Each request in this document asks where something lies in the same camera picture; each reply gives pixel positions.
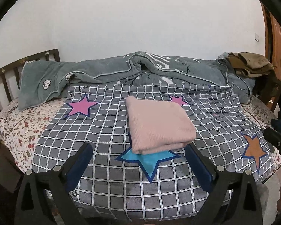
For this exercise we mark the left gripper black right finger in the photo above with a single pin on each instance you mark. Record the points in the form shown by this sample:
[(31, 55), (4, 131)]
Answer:
[(207, 174)]

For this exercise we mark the floral bed sheet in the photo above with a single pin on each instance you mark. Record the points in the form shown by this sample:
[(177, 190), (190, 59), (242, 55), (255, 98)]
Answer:
[(21, 131)]

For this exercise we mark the grey checked star blanket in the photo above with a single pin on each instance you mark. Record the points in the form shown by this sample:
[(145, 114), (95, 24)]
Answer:
[(120, 184)]

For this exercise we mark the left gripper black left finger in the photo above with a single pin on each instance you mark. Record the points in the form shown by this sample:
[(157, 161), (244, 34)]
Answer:
[(70, 173)]

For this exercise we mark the brown clothes pile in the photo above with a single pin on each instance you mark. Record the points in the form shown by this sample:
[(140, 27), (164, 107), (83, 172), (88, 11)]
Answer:
[(250, 65)]

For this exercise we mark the pink knit sweater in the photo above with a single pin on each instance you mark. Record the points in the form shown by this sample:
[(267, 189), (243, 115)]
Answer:
[(157, 126)]

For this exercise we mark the grey-green quilted duvet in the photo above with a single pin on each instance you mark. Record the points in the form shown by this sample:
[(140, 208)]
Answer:
[(42, 80)]

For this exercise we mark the white wall switch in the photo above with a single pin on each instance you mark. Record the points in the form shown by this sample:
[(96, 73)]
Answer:
[(256, 38)]

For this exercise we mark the dark wooden headboard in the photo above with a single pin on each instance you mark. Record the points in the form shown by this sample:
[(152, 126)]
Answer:
[(10, 75)]

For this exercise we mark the wooden door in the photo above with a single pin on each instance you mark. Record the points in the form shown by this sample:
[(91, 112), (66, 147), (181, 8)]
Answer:
[(272, 40)]

